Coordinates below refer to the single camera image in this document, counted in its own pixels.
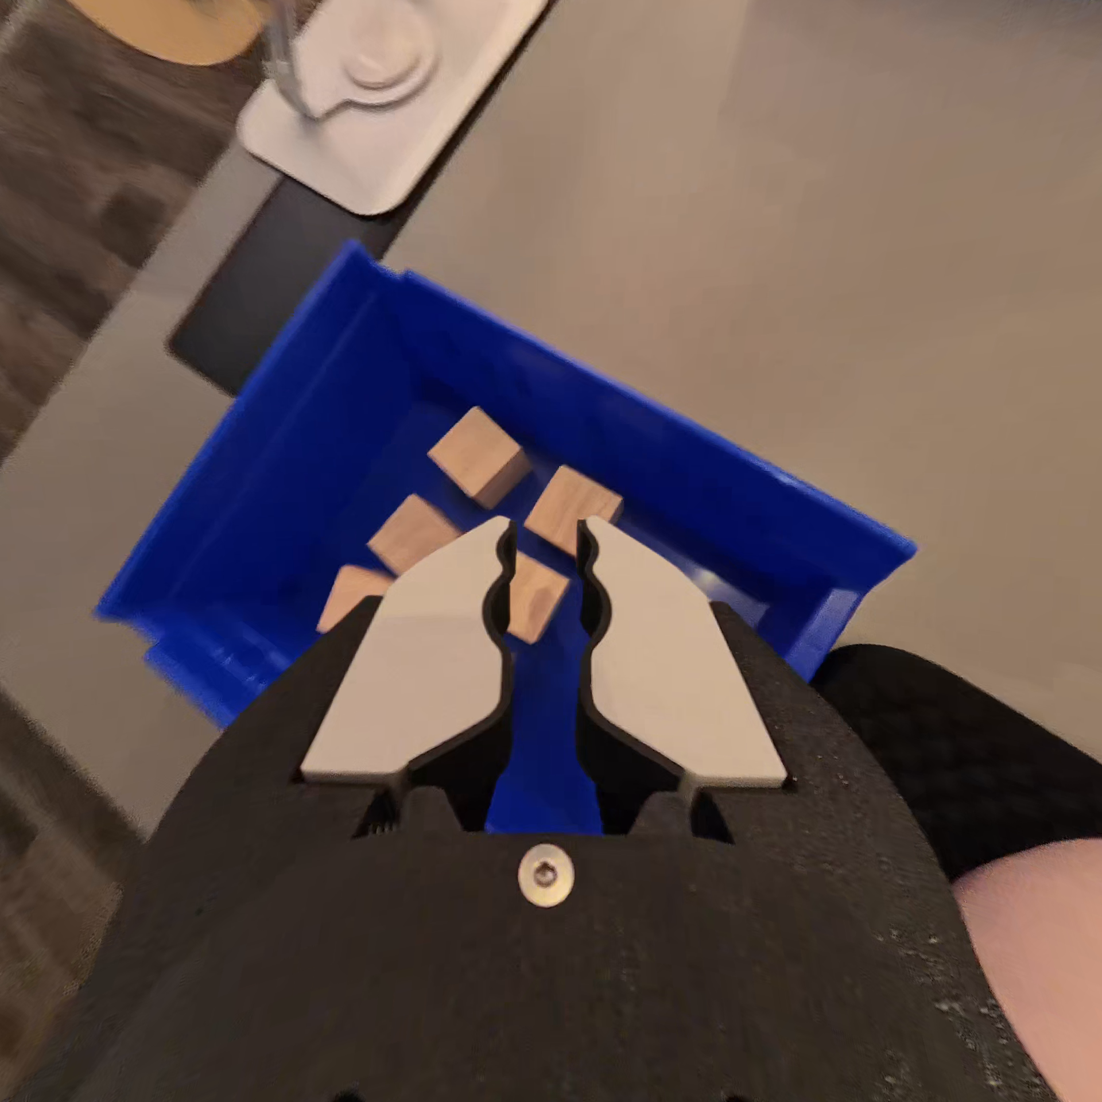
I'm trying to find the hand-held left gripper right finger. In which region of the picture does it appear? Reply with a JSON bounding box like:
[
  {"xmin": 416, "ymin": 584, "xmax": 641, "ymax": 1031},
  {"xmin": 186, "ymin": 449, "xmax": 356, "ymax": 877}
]
[{"xmin": 575, "ymin": 517, "xmax": 789, "ymax": 835}]

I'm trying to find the person's bare leg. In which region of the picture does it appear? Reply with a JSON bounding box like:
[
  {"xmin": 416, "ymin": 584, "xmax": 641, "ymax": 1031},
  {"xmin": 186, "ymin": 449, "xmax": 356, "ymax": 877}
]
[{"xmin": 950, "ymin": 838, "xmax": 1102, "ymax": 1102}]

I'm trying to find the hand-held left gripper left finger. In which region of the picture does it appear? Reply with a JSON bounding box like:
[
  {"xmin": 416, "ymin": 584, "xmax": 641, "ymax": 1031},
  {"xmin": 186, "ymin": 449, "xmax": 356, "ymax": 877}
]
[{"xmin": 300, "ymin": 516, "xmax": 517, "ymax": 833}]

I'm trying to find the tan round wooden board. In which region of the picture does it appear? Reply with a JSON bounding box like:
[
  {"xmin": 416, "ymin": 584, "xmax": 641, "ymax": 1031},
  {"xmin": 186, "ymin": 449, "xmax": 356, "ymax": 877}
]
[{"xmin": 68, "ymin": 0, "xmax": 269, "ymax": 67}]

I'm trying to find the pile of plain wooden cubes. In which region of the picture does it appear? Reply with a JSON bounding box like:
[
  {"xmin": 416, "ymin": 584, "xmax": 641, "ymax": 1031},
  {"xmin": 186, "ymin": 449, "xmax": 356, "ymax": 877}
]
[{"xmin": 317, "ymin": 407, "xmax": 624, "ymax": 642}]

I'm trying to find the white round dish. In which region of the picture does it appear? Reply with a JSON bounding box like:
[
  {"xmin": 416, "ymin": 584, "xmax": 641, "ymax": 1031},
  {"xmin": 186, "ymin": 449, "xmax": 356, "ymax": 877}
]
[{"xmin": 339, "ymin": 13, "xmax": 433, "ymax": 98}]

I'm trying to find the blue plastic bin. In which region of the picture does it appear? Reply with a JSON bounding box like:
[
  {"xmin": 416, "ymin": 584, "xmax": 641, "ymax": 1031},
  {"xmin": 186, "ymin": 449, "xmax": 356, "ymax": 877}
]
[{"xmin": 93, "ymin": 239, "xmax": 917, "ymax": 836}]

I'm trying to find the clear glass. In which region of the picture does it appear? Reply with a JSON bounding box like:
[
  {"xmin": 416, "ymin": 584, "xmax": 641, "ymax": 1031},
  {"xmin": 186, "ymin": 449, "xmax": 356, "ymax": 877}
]
[{"xmin": 261, "ymin": 0, "xmax": 334, "ymax": 120}]

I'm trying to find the black table panel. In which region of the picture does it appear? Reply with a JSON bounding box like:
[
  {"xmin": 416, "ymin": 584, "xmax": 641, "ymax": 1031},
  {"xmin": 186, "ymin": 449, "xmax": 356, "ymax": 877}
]
[{"xmin": 165, "ymin": 176, "xmax": 407, "ymax": 400}]

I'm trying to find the white tray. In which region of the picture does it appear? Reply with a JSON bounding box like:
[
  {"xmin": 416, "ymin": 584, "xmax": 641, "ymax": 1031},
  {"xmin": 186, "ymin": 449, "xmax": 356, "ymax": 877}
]
[{"xmin": 237, "ymin": 0, "xmax": 552, "ymax": 217}]

